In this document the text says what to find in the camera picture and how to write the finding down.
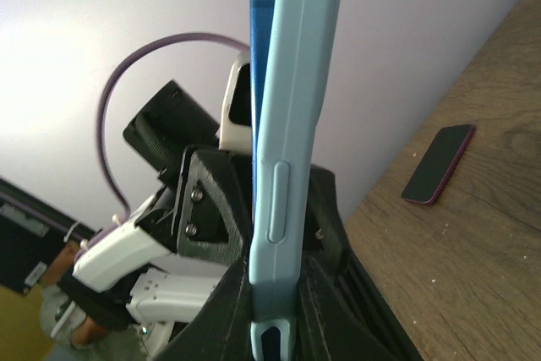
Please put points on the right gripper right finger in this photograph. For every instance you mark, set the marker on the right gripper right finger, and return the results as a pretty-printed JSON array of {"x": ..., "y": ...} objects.
[{"x": 327, "y": 329}]

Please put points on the maroon phone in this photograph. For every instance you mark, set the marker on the maroon phone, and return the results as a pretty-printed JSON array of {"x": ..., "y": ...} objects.
[{"x": 437, "y": 164}]

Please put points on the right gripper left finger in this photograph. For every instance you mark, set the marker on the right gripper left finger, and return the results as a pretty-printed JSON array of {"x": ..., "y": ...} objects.
[{"x": 211, "y": 323}]

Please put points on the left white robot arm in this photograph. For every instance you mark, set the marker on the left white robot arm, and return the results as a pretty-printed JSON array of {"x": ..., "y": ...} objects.
[{"x": 183, "y": 256}]

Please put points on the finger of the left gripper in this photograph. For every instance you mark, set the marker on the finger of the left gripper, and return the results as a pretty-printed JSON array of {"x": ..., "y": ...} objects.
[{"x": 327, "y": 240}]

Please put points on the light blue phone case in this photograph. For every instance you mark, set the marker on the light blue phone case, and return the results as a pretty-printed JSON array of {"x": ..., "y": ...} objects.
[{"x": 301, "y": 40}]

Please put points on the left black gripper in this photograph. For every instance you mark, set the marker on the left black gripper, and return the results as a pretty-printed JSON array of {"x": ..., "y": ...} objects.
[{"x": 213, "y": 209}]

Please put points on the blue phone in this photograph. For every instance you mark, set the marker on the blue phone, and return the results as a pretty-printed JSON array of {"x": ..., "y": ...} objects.
[{"x": 260, "y": 39}]

